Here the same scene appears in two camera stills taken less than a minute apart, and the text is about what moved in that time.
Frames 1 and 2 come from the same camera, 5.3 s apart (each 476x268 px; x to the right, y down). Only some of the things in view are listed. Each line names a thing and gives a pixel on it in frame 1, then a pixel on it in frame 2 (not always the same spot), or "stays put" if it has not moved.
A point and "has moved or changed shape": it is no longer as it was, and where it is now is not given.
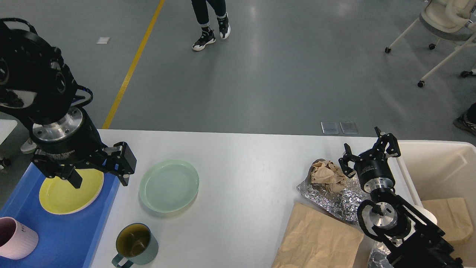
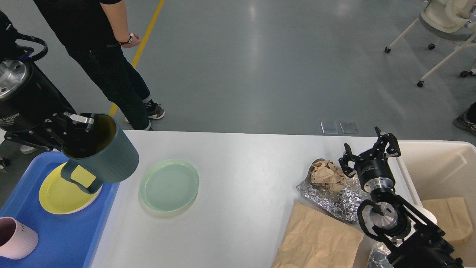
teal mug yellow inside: x=135 y=244 has moved or changed shape
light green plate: x=169 y=185 stays put
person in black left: x=28 y=146 stays put
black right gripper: x=373 y=171 stays put
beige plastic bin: x=430 y=169 stays put
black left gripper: x=72 y=140 -> x=31 y=105
